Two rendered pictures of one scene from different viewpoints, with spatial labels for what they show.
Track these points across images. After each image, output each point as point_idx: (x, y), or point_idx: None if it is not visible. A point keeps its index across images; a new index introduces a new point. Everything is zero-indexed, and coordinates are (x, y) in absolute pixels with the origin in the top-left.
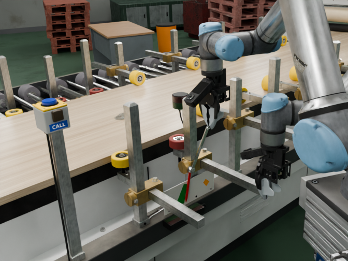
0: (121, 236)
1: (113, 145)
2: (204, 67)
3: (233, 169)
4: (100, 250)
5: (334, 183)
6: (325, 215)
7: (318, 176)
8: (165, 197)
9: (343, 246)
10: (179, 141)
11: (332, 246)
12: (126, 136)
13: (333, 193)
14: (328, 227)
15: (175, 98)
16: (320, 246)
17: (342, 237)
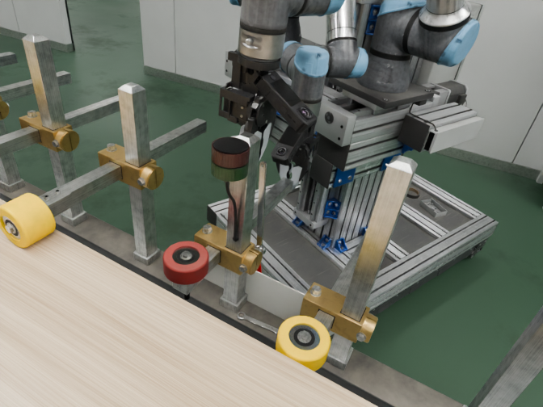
0: (384, 374)
1: (246, 385)
2: (281, 50)
3: (155, 245)
4: (431, 395)
5: (379, 93)
6: (366, 129)
7: (340, 110)
8: (347, 273)
9: (387, 133)
10: (206, 250)
11: (376, 144)
12: (183, 371)
13: (397, 95)
14: (375, 132)
15: (249, 152)
16: (364, 157)
17: (387, 127)
